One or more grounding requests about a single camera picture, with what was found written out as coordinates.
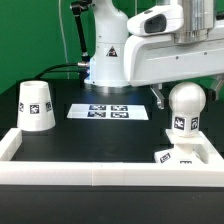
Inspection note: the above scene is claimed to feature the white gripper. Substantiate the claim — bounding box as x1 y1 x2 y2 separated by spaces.
124 28 224 109

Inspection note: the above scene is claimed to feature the white lamp bulb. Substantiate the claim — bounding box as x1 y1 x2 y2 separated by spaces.
169 82 206 137

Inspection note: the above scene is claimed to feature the white lamp base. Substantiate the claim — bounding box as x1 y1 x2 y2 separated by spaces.
154 129 204 165

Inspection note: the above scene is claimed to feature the white lamp shade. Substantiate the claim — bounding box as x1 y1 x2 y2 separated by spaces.
17 80 55 132

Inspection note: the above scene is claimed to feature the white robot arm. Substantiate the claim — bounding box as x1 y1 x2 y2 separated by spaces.
85 0 224 108

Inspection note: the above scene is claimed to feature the white marker sheet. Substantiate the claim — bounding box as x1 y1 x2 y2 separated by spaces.
67 104 148 120

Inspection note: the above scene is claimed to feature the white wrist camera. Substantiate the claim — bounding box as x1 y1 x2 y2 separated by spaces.
127 4 184 36

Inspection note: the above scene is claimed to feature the black cable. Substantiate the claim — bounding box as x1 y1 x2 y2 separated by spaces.
34 62 91 80

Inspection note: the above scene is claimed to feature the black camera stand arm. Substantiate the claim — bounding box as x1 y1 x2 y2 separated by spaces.
70 0 92 62

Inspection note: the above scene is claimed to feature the white cable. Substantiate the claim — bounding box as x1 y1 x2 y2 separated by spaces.
58 0 71 80

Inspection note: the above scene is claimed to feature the white U-shaped frame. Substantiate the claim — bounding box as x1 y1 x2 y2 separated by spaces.
0 128 224 187

